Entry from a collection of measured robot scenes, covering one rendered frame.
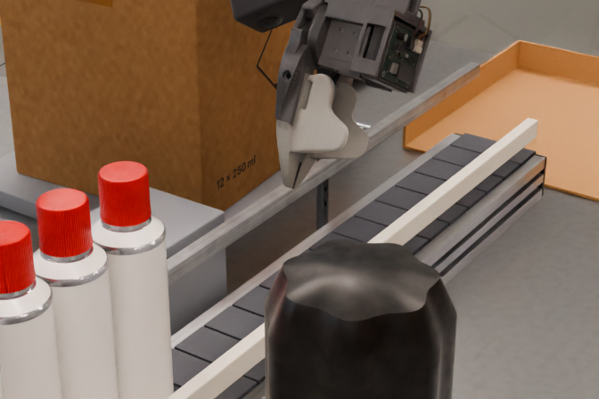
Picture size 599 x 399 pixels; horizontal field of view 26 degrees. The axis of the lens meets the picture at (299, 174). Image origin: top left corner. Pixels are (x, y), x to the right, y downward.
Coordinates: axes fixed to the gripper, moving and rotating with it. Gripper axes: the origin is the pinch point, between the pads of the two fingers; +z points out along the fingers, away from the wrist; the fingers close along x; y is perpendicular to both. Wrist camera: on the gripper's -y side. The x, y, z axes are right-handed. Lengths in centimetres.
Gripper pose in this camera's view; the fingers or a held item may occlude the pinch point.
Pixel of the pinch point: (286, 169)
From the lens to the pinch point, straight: 103.0
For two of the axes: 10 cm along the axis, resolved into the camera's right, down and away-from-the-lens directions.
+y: 8.3, 2.5, -5.0
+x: 4.8, 1.3, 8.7
